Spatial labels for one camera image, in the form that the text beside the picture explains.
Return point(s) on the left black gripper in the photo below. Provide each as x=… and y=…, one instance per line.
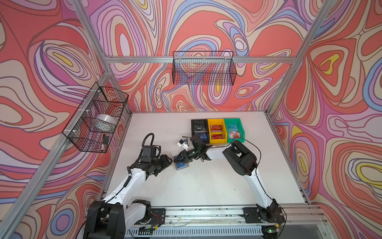
x=164, y=162

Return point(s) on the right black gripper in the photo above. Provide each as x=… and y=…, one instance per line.
x=184, y=157

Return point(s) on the tan leather card holder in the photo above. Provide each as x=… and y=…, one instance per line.
x=179, y=166

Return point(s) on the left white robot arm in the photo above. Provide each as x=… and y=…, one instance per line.
x=111, y=217

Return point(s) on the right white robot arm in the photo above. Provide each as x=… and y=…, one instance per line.
x=245, y=163

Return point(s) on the black plastic storage bin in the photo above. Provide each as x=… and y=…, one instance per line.
x=200, y=127

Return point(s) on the yellow plastic storage bin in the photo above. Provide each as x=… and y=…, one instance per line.
x=217, y=131

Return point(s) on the green plastic storage bin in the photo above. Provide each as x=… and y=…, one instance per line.
x=235, y=129

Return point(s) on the silver tape roll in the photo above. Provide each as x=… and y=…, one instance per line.
x=105, y=123

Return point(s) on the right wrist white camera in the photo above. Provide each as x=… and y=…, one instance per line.
x=183, y=143

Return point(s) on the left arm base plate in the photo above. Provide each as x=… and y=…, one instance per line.
x=155, y=217

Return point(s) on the left wall wire basket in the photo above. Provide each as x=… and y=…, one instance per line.
x=81, y=132

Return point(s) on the wall wire basket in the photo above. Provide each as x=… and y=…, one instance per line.
x=203, y=68
x=81, y=132

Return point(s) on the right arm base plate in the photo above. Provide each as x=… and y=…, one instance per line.
x=254, y=215

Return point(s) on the back wall wire basket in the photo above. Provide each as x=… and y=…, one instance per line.
x=203, y=68

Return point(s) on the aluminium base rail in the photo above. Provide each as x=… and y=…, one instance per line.
x=302, y=222

